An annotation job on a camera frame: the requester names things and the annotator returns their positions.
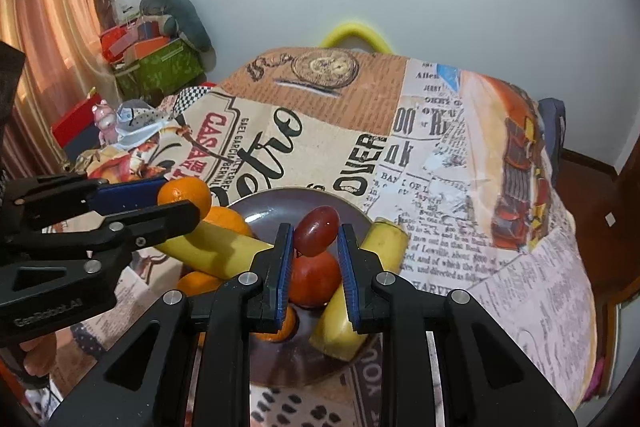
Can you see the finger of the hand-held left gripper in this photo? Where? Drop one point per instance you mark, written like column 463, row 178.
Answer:
column 160, row 219
column 130, row 196

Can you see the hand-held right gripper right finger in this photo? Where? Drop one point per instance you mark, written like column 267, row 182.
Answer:
column 347, row 277

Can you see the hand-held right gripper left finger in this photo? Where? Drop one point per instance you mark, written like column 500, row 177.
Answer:
column 284, row 277

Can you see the red tomato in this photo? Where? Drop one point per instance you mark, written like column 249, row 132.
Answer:
column 315, row 279

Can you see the large orange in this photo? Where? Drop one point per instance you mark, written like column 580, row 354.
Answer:
column 185, row 194

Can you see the short yellow sugarcane piece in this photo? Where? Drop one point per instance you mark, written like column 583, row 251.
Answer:
column 385, row 242

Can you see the red grape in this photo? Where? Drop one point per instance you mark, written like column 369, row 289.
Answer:
column 316, row 229

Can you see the small kumquat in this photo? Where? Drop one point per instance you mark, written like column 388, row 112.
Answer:
column 282, row 337

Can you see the long green sugarcane piece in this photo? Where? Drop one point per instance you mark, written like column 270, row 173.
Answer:
column 215, row 252

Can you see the orange with sticker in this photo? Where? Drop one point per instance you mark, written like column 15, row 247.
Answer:
column 225, row 222

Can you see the grey round plate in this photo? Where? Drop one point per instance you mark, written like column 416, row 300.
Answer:
column 272, row 207

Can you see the small tangerine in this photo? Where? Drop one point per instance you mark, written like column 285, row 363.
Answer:
column 197, row 283

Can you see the person's left hand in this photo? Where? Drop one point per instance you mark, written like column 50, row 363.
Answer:
column 37, row 357

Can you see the orange patterned blanket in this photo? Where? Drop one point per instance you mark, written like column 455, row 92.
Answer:
column 115, row 162

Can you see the white patterned cloth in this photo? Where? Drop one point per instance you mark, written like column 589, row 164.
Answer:
column 137, row 119

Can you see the pink toy figure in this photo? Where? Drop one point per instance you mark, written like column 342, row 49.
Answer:
column 103, row 122

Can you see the flat red box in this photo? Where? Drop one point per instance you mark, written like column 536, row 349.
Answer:
column 75, row 124

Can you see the black white checkered cloth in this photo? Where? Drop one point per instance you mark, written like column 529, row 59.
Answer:
column 192, row 95

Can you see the green storage box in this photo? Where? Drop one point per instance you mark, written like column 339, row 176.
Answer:
column 160, row 69

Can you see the newspaper print tablecloth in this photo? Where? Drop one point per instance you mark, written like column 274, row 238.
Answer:
column 350, row 132

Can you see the pile of red orange boxes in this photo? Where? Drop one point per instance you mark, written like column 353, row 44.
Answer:
column 135, row 42

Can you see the orange pink curtain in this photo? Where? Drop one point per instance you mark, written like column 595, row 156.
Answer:
column 55, row 32

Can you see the grey plush pillow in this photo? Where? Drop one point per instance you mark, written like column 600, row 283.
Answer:
column 185, row 14

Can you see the blue-grey cloth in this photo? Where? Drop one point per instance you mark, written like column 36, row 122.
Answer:
column 552, row 127

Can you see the pink cloth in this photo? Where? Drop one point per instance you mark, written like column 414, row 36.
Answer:
column 596, row 379

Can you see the white wall socket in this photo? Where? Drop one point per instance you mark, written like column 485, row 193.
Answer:
column 610, row 219

